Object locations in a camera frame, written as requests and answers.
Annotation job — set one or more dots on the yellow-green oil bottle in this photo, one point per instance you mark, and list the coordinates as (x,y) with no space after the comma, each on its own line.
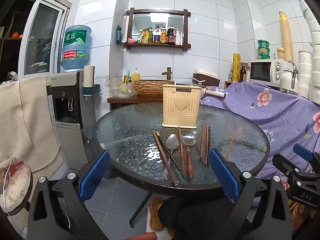
(150,36)

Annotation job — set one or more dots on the bronze faucet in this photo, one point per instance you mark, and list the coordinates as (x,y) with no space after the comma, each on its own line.
(168,73)

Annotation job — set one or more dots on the stool with patterned cushion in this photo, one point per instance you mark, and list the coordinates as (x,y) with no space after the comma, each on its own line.
(15,185)

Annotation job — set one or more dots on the wicker-pattern wash basin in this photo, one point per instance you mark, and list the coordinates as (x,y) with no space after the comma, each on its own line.
(152,88)

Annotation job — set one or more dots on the white microwave oven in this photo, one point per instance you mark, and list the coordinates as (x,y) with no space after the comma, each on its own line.
(262,71)

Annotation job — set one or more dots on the wooden wall shelf with mirror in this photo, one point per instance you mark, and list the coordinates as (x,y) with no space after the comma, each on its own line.
(157,11)

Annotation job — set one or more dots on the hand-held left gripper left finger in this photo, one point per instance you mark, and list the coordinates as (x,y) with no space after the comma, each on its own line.
(95,176)

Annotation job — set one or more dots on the white paper cup stack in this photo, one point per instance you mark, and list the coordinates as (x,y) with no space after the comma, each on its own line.
(89,76)

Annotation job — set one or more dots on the tall tan paper cup stack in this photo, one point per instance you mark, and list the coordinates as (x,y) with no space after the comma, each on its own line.
(286,37)

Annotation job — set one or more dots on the brown glass bottle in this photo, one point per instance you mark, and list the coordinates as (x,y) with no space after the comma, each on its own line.
(242,74)

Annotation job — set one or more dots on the white-label sauce bottle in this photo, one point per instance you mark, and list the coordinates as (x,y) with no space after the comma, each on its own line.
(157,35)

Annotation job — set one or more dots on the cream perforated utensil holder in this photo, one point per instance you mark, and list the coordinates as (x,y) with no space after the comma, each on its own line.
(181,112)

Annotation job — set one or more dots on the dark soy sauce bottle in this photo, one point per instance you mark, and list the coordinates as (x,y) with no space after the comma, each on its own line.
(171,36)

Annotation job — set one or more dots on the white squeeze bottle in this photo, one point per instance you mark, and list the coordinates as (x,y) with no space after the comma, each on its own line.
(177,38)

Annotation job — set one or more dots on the sliding window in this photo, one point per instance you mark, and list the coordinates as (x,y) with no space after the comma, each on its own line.
(42,37)

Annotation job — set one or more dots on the beige hanging cloth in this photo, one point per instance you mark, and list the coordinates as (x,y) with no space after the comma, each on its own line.
(25,120)

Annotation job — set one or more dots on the round glass table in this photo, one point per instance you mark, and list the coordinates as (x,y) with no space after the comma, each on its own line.
(125,135)

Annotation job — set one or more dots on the blue water jug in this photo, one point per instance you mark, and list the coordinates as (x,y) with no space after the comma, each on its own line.
(76,47)

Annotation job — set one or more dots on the green hanging packet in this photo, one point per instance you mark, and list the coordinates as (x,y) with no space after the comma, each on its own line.
(119,36)

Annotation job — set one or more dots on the stack of green noodle tubs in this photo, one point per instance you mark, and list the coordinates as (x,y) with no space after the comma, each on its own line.
(263,50)

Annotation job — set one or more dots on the person's leg in black trousers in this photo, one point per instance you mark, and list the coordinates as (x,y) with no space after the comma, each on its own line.
(200,220)

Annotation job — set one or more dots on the small pink ornament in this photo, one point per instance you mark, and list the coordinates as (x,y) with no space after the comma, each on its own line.
(131,40)

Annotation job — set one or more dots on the grey water dispenser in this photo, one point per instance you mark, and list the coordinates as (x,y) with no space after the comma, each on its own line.
(70,100)

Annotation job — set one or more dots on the toothbrush cup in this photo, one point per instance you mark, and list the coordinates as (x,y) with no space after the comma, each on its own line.
(126,78)

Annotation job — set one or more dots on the amber sauce bottle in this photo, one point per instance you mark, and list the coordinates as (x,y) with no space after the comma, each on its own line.
(163,36)

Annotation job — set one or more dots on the yellow roll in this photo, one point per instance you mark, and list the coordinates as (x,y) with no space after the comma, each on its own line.
(236,67)

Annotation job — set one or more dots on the all-metal spoon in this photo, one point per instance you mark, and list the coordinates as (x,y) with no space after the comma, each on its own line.
(172,142)

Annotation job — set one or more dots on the teal plastic cup holder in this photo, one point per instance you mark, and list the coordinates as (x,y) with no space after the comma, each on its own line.
(91,90)

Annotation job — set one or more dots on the clear plastic bag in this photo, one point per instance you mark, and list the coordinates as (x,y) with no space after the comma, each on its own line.
(120,88)

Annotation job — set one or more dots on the brown shoe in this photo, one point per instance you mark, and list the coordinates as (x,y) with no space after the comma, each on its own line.
(156,215)

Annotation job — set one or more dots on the purple floral cloth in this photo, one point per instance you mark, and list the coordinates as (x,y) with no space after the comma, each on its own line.
(262,105)

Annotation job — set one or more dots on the wooden counter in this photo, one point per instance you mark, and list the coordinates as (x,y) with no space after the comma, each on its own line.
(132,101)

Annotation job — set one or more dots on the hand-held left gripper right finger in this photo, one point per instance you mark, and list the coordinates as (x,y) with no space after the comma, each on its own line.
(223,176)

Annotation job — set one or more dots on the white and brown rice cooker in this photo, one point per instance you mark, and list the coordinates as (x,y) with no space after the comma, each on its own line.
(206,77)

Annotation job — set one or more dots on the white electric kettle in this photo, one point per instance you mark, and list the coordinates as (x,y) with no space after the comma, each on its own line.
(288,78)

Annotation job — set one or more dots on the yellow soap dispenser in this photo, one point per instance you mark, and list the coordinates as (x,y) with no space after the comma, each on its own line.
(135,77)

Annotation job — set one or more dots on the lint roller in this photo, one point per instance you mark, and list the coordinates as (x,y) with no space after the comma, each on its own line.
(215,94)

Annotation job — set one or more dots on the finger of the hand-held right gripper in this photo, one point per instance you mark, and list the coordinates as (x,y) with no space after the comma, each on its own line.
(303,152)
(300,192)

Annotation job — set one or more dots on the dark brown chopstick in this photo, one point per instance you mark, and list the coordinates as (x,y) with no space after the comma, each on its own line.
(209,145)

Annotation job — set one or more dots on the yellow seasoning packet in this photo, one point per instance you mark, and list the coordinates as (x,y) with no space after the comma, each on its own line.
(144,37)

